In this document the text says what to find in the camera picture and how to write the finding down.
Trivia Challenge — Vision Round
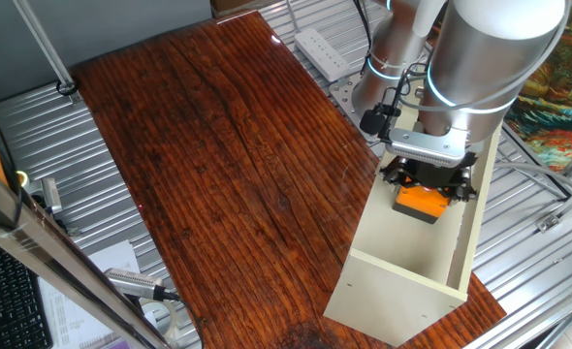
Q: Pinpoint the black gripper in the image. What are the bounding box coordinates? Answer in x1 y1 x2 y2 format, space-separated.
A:
380 153 480 203

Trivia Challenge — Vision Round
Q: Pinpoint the orange emergency stop button box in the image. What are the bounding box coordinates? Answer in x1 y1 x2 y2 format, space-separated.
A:
392 182 452 225

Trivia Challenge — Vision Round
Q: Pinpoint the cream wooden shelf box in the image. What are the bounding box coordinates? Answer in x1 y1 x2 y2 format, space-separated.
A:
323 84 505 348

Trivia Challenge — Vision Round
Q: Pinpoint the colourful painted cloth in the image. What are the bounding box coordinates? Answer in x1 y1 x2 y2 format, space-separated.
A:
426 4 572 172

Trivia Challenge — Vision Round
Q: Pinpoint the white power strip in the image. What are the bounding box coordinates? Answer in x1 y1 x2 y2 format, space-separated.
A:
294 27 353 82

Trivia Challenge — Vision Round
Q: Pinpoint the glossy brown wooden board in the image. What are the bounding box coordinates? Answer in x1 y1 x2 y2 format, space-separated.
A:
70 9 508 349

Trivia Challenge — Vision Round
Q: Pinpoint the translucent tape roll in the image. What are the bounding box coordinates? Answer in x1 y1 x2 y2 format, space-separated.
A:
138 298 180 340

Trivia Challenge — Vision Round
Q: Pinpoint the printed paper sheet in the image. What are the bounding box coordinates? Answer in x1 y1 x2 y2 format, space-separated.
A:
36 239 171 349

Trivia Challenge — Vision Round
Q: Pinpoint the shiny steel beam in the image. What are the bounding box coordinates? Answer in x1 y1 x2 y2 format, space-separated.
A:
0 144 171 349

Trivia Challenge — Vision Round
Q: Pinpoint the black keyboard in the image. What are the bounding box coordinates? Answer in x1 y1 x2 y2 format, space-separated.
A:
0 232 54 349

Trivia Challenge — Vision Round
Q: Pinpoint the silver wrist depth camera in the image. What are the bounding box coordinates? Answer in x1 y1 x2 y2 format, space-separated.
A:
385 126 471 170

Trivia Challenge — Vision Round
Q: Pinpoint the black camera cable with plug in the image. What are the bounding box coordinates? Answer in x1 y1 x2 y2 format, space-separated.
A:
359 62 430 137

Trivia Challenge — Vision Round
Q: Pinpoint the grey table cable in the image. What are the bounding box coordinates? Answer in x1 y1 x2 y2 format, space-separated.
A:
489 161 572 200

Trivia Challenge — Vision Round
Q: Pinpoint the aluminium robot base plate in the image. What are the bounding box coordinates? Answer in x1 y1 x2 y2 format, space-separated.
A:
329 72 389 144

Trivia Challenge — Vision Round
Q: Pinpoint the aluminium corner bracket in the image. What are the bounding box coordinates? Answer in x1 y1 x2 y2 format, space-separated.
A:
536 213 561 233

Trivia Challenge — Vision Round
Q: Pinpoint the black base cable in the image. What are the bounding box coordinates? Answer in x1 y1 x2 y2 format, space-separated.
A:
352 0 377 77

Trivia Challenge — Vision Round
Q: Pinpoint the aluminium table edge rail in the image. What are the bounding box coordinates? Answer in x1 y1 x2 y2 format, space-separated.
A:
462 270 572 349

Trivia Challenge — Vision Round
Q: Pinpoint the thin aluminium rail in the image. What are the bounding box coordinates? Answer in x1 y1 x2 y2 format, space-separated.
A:
535 298 572 349

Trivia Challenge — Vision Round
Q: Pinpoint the black exterior camera cable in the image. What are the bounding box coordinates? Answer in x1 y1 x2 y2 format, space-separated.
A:
162 289 205 349

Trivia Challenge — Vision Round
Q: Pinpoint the silver exterior depth camera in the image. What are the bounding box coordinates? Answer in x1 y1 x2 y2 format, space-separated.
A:
41 177 63 215
104 268 167 301

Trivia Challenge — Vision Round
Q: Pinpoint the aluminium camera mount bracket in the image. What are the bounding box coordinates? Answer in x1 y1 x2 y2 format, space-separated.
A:
52 212 81 238

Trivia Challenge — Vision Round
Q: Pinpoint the black cable tie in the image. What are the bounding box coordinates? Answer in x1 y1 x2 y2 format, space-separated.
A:
55 79 79 97

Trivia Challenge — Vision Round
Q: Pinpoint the aluminium frame post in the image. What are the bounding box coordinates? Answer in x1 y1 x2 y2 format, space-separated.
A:
12 0 81 106

